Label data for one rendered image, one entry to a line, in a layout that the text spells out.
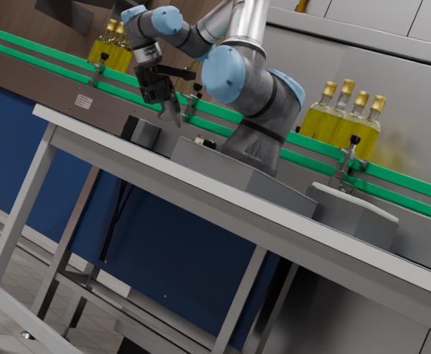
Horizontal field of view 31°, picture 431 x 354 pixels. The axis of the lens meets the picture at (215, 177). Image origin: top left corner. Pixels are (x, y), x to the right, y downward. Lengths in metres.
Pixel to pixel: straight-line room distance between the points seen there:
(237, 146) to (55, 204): 1.14
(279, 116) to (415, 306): 0.58
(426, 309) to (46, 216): 1.67
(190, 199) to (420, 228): 0.63
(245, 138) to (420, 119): 0.76
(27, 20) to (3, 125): 5.44
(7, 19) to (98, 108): 6.15
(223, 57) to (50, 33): 6.37
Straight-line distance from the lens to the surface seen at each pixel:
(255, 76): 1.76
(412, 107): 2.44
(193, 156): 1.85
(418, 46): 2.51
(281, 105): 1.82
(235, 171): 1.75
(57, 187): 2.82
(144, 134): 2.50
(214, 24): 2.16
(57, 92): 2.93
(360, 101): 2.36
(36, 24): 8.34
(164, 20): 2.11
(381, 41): 2.57
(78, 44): 7.62
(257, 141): 1.81
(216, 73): 1.75
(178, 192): 1.91
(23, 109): 3.08
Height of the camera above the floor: 0.75
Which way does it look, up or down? level
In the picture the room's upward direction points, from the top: 23 degrees clockwise
